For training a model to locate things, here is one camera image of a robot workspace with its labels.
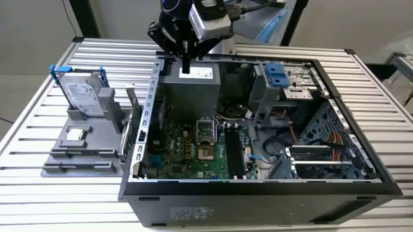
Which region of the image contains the black bracket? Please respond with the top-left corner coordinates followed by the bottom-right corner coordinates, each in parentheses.
top-left (367, 62), bottom-right (399, 80)

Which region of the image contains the silver drive bay cage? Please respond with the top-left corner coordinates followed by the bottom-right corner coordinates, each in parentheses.
top-left (248, 61), bottom-right (329, 128)

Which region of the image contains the black RAM slot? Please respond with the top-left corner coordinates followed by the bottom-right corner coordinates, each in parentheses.
top-left (233, 123), bottom-right (245, 180)
top-left (225, 123), bottom-right (236, 180)
top-left (228, 123), bottom-right (241, 180)

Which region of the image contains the RAM stick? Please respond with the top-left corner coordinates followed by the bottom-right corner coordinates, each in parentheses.
top-left (51, 149), bottom-right (117, 156)
top-left (45, 163), bottom-right (113, 169)

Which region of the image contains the black camera cable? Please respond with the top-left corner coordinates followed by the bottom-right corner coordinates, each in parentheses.
top-left (227, 0), bottom-right (283, 15)

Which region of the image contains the metal socket cover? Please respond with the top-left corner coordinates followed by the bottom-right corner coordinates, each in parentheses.
top-left (196, 116), bottom-right (217, 144)

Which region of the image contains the black open PC case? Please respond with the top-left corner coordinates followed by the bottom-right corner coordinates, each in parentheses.
top-left (118, 50), bottom-right (404, 228)

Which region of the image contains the aluminium frame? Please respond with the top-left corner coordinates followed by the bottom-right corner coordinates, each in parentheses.
top-left (384, 52), bottom-right (413, 80)

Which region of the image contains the silver disk bay cage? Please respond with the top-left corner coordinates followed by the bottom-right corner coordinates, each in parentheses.
top-left (268, 144), bottom-right (356, 180)

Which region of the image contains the orange wire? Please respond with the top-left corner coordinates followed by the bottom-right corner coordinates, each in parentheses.
top-left (288, 121), bottom-right (299, 146)

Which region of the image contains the green motherboard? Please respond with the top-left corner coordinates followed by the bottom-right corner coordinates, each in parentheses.
top-left (148, 115), bottom-right (260, 181)

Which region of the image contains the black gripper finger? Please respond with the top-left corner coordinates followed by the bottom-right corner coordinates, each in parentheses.
top-left (148, 21), bottom-right (188, 73)
top-left (188, 36), bottom-right (227, 73)

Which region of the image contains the CPU socket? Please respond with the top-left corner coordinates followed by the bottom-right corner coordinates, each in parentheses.
top-left (197, 144), bottom-right (217, 161)

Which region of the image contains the blue drive bay latch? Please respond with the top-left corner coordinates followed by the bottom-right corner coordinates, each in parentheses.
top-left (264, 62), bottom-right (291, 88)

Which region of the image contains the graphics card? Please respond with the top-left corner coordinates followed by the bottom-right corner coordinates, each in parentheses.
top-left (118, 83), bottom-right (146, 163)

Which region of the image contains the hard disk in blue carrier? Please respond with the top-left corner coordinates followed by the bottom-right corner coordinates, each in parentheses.
top-left (49, 64), bottom-right (110, 120)

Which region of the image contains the black looped cable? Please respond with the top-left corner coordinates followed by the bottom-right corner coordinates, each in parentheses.
top-left (264, 130), bottom-right (292, 166)

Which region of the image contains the black frame post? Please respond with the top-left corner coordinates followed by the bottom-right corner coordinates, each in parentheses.
top-left (70, 0), bottom-right (101, 39)
top-left (281, 0), bottom-right (309, 46)

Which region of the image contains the power supply wire bundle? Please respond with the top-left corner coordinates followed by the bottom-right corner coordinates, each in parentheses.
top-left (216, 100), bottom-right (260, 121)

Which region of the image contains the silver CPU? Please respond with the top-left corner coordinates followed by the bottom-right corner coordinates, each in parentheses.
top-left (66, 129), bottom-right (88, 141)

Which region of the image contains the grey power supply unit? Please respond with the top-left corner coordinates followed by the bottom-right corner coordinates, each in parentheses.
top-left (160, 61), bottom-right (223, 121)

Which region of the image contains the grey parts rack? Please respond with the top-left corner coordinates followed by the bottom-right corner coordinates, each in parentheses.
top-left (41, 83), bottom-right (136, 178)

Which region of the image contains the red yellow wire bundle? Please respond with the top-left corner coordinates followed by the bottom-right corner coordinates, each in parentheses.
top-left (328, 131), bottom-right (345, 170)

